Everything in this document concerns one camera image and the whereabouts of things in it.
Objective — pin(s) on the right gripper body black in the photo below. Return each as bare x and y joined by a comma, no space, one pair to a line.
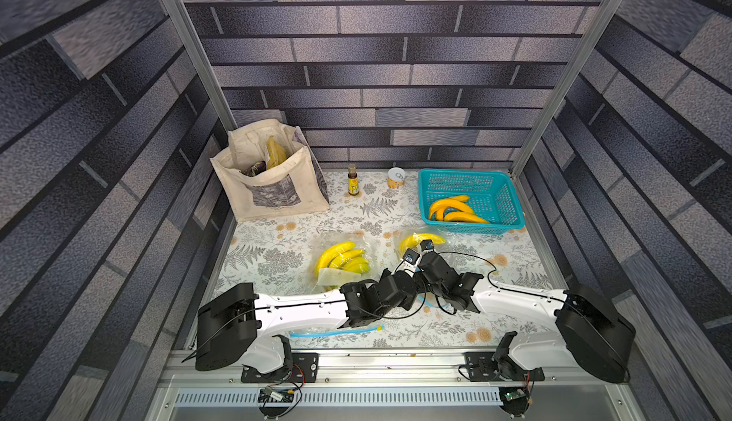
432,258

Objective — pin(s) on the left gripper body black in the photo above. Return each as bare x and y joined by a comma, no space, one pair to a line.
408,302

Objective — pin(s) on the banana bunch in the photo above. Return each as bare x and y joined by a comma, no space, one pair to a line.
345,257
413,240

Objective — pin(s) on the single orange banana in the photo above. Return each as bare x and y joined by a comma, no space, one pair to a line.
458,203

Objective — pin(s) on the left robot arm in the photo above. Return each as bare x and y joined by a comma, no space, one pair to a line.
242,326

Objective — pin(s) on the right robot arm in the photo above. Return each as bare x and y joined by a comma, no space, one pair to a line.
583,328

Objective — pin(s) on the beige canvas tote bag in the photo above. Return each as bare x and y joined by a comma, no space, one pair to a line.
297,186

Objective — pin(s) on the teal plastic basket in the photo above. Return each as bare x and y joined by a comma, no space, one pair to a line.
492,197

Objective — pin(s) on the small yellow tin can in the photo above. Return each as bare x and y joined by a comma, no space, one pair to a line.
396,178

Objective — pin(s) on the small brown sauce bottle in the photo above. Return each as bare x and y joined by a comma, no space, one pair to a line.
353,182

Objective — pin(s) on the left circuit board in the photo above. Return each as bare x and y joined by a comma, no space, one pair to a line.
269,395

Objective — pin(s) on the circuit board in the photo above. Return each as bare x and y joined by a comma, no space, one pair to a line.
512,394
269,395

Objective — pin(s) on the right circuit board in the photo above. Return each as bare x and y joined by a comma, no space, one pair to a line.
512,394

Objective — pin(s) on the yellow item in tote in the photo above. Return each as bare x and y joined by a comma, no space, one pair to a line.
277,154

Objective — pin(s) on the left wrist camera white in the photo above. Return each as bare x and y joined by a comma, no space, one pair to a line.
410,261

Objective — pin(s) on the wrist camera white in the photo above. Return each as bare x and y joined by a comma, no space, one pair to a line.
426,246
410,261

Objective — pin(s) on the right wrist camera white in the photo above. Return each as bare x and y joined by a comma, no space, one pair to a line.
426,246

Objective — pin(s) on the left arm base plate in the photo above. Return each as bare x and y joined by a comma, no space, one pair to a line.
301,367

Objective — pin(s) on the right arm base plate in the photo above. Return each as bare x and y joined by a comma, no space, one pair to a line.
484,367

